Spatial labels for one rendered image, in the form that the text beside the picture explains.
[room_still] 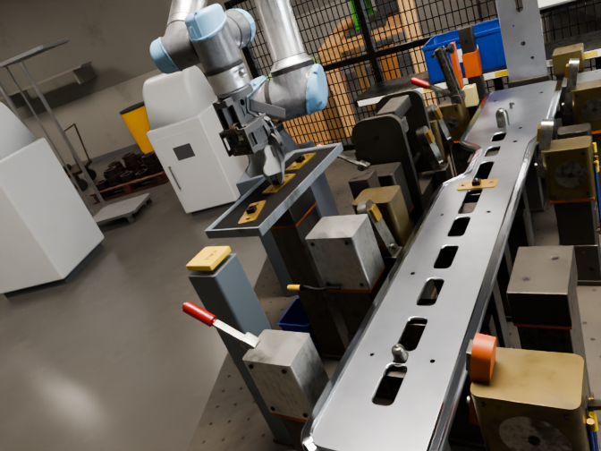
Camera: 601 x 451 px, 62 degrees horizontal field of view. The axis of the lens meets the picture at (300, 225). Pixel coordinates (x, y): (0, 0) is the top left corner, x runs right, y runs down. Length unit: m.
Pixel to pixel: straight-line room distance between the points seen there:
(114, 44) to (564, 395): 8.71
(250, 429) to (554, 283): 0.73
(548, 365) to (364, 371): 0.26
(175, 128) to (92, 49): 4.99
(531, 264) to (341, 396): 0.35
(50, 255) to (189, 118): 1.61
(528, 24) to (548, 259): 1.08
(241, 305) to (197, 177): 3.62
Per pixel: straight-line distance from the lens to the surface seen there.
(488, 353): 0.60
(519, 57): 1.82
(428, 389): 0.71
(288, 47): 1.32
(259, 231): 0.90
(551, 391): 0.61
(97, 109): 9.48
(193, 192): 4.57
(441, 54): 1.56
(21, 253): 4.73
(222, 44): 0.96
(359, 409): 0.72
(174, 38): 1.12
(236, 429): 1.23
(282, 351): 0.76
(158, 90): 4.52
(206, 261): 0.87
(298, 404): 0.79
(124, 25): 8.86
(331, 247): 0.90
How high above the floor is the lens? 1.51
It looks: 24 degrees down
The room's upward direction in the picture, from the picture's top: 22 degrees counter-clockwise
